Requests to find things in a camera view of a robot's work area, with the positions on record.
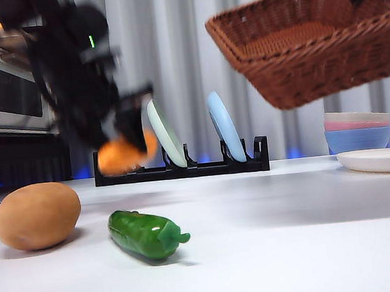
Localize pale blue plate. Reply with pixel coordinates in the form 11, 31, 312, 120
205, 89, 248, 166

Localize brown potato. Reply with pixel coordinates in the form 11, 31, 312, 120
0, 179, 86, 254

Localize green cucumber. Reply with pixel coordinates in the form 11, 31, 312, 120
106, 203, 194, 265

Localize grey curtain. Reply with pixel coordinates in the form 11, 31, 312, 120
39, 0, 390, 183

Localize pale green plate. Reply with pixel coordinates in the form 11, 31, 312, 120
145, 96, 188, 171

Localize black dish rack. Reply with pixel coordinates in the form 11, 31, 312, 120
91, 134, 271, 188

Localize orange corn cob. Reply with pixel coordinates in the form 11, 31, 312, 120
95, 127, 162, 177

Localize cream bowl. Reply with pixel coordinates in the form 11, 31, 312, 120
323, 106, 390, 133

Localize blue bowl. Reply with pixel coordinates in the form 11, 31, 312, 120
323, 124, 390, 157

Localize white plate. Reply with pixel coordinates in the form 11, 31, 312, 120
335, 146, 390, 180

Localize brown wicker basket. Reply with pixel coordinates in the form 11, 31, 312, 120
202, 0, 390, 118

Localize pink bowl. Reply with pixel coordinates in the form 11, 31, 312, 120
323, 115, 390, 134

